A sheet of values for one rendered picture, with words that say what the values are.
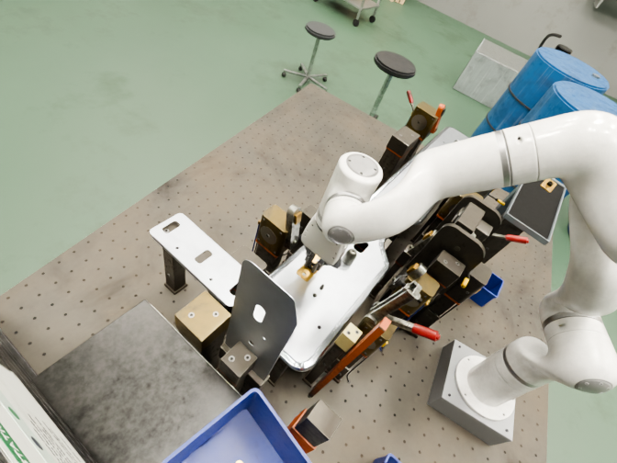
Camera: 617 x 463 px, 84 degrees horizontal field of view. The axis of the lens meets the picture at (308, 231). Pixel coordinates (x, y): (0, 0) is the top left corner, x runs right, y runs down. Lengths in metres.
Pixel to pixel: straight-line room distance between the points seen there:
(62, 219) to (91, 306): 1.20
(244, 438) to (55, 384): 0.34
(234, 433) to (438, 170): 0.57
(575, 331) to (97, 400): 0.97
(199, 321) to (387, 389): 0.68
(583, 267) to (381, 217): 0.42
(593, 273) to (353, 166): 0.48
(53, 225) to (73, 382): 1.63
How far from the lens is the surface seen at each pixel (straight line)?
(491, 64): 5.04
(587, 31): 8.11
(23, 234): 2.33
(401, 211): 0.57
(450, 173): 0.59
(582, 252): 0.82
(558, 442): 2.58
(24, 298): 1.26
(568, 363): 0.97
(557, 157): 0.61
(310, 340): 0.83
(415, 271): 0.92
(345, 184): 0.61
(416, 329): 0.80
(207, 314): 0.75
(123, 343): 0.78
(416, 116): 1.70
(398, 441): 1.19
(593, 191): 0.65
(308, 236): 0.77
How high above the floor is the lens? 1.74
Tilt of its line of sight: 49 degrees down
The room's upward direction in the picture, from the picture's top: 23 degrees clockwise
